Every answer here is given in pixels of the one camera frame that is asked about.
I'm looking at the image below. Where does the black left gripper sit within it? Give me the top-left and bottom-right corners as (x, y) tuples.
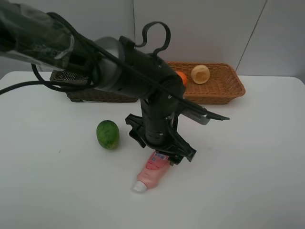
(125, 95), (196, 166)

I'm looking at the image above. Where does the pink squeeze bottle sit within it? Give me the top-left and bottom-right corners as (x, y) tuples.
(132, 151), (170, 193)

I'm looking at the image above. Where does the orange mandarin fruit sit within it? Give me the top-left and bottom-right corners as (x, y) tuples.
(176, 71), (188, 86)

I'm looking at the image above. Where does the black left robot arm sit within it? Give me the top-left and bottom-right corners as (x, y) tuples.
(0, 0), (199, 164)

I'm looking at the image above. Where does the orange wicker basket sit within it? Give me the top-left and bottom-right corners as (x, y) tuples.
(168, 62), (245, 105)

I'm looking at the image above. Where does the dark brown wicker basket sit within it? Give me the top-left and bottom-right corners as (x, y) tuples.
(50, 70), (138, 103)

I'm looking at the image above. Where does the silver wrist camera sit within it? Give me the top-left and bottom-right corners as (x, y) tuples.
(178, 105), (210, 125)

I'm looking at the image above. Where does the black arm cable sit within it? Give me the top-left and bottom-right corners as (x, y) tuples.
(0, 12), (231, 121)

